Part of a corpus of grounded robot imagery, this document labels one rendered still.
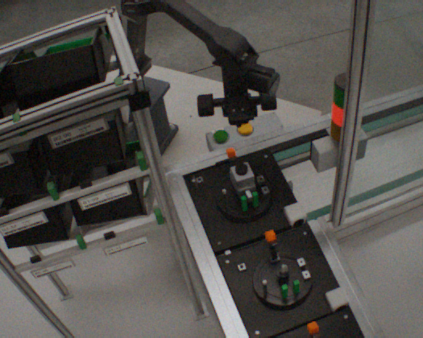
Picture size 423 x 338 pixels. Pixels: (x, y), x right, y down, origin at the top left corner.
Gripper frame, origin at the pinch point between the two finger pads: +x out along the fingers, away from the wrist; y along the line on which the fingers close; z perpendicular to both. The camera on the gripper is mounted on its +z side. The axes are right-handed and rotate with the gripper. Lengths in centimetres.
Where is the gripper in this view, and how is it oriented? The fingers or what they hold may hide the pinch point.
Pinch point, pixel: (238, 117)
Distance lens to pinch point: 141.0
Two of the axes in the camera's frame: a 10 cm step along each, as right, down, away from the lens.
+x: 0.8, 6.3, 7.7
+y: 9.9, -1.0, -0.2
